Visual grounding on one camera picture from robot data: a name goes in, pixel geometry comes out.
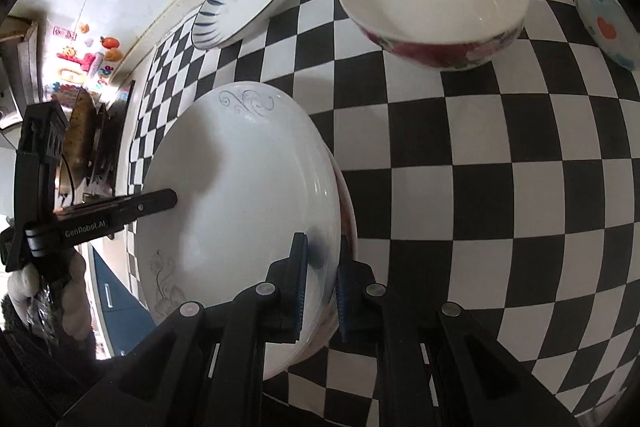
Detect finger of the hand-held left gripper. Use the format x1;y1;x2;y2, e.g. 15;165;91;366
54;188;179;228

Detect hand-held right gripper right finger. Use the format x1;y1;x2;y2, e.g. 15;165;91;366
336;237;581;427

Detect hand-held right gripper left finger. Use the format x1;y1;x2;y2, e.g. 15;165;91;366
60;232;311;427

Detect white plate grey floral print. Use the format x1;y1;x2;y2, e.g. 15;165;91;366
135;81;335;380

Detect person's left forearm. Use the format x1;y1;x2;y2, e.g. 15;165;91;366
0;294;118;427

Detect person's left hand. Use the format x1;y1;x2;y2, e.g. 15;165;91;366
7;251;93;343

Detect metal wok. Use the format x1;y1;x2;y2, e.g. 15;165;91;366
61;88;102;190

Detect black stove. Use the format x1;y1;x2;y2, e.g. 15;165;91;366
86;79;136;188

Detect blue cabinet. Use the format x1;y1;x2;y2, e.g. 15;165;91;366
89;241;157;362

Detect black white checkered mat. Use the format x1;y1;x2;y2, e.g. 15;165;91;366
127;0;640;427

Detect colourful wall stickers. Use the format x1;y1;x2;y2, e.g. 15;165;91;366
49;21;124;108

